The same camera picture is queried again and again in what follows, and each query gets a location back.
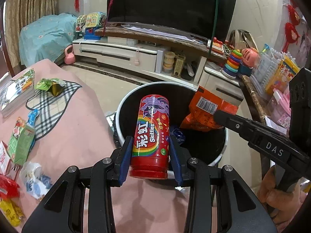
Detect white plastic wrapper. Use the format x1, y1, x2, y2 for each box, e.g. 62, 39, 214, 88
19, 161, 52, 201

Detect yellow snack packet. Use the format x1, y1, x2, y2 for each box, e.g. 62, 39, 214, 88
0, 198, 25, 227

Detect orange snack packet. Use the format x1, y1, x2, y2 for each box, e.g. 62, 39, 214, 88
180, 85, 240, 132

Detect pink child safety lock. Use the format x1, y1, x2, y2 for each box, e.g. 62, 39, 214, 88
133, 47, 142, 66

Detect white paper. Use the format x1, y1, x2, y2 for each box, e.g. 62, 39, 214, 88
265, 116, 289, 134

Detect beige curtain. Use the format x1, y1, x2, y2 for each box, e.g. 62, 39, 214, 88
5, 0, 60, 71

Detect green cord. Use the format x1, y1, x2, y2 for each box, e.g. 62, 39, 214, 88
208, 0, 220, 54

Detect blue bottle-shaped packet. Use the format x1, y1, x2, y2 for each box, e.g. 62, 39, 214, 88
26, 109, 39, 130

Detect toy cash register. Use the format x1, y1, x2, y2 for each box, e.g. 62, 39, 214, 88
76, 12, 107, 40

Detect yellow picture box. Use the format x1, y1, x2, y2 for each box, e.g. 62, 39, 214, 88
265, 56, 300, 95

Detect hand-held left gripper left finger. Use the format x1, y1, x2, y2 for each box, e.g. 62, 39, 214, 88
22, 136, 136, 233

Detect red wall decoration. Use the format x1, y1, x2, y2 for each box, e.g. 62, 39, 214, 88
284, 3, 302, 51

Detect stack of books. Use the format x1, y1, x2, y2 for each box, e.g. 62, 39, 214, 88
0, 68, 36, 118

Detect white red small box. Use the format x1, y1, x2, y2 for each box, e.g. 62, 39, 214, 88
0, 141, 21, 181

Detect grey brown bag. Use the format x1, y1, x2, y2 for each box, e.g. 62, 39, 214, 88
228, 29, 253, 51

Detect blue foil wrapper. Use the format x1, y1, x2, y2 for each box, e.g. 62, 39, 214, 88
170, 125, 186, 148

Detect black television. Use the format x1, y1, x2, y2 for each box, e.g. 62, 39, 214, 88
106, 0, 239, 42

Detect green drink carton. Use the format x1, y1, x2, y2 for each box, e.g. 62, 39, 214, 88
7, 118, 36, 165

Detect orange toy phone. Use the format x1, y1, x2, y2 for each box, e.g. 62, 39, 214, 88
206, 37, 225, 54

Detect pink plastic boxes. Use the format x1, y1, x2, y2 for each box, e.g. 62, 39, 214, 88
267, 87, 292, 127

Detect wooden abacus toy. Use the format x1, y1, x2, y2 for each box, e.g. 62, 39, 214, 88
173, 55, 186, 78

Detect red snack packet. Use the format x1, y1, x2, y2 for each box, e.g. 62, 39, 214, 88
0, 175, 20, 199

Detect pink toy helmet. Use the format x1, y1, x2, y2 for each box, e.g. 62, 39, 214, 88
240, 48, 259, 68

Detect white plastic fence basket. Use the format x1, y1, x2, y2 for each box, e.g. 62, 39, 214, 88
251, 50, 283, 97

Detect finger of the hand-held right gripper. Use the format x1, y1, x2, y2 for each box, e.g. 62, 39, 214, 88
214, 110, 261, 142

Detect dark shoes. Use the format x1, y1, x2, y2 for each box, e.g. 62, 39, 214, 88
182, 63, 198, 80

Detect pink cord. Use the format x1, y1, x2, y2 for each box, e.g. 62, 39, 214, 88
102, 0, 120, 37

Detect light blue furniture cover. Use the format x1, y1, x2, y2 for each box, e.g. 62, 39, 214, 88
19, 13, 78, 65

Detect green snack wrapper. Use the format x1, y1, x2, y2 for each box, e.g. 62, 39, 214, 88
34, 78, 66, 96

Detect white cabinet with marble top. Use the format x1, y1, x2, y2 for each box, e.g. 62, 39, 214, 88
72, 25, 243, 102

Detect pink blanket with plaid patch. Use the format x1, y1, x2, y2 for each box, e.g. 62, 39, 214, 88
0, 59, 190, 233

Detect black trash bin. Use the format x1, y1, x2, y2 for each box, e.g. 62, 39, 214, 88
116, 81, 229, 174

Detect red candy can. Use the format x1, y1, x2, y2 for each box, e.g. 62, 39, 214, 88
129, 95, 170, 180

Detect person's right hand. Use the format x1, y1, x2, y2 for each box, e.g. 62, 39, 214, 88
257, 166, 302, 214

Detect pink kettlebell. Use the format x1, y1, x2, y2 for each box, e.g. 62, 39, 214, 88
64, 45, 76, 65

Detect rainbow stacking ring toy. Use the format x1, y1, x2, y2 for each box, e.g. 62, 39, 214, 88
222, 50, 243, 79

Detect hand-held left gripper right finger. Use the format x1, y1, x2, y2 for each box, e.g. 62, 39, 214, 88
169, 133, 277, 233

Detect dark marble side table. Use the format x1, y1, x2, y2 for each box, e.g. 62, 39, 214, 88
239, 74, 275, 175

